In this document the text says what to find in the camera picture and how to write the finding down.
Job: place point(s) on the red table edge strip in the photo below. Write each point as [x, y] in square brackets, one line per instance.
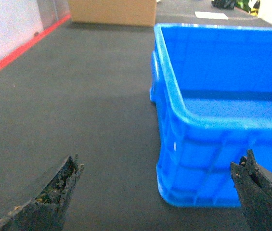
[16, 53]

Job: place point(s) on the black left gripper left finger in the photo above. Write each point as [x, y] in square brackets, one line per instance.
[46, 207]

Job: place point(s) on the brown cardboard box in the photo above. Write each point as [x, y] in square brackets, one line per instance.
[114, 12]

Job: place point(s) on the white paper sheet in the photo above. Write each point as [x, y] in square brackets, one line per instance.
[211, 15]

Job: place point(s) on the large blue plastic crate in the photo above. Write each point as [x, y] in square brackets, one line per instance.
[212, 88]

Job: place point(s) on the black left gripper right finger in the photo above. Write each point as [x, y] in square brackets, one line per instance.
[253, 184]

